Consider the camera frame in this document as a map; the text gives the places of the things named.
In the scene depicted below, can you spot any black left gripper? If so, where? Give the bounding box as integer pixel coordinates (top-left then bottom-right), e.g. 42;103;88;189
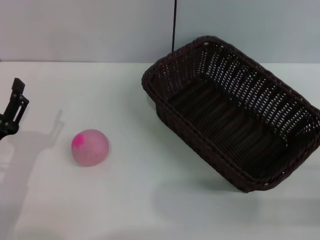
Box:
0;77;30;141

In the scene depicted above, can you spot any dark brown woven basket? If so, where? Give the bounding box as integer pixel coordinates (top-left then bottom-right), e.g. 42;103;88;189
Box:
141;35;320;194

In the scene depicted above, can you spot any black vertical wall strip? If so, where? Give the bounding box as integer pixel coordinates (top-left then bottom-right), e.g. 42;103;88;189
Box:
170;0;178;54

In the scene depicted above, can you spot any pink peach-shaped ball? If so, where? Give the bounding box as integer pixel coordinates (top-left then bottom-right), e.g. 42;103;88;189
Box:
71;128;110;167

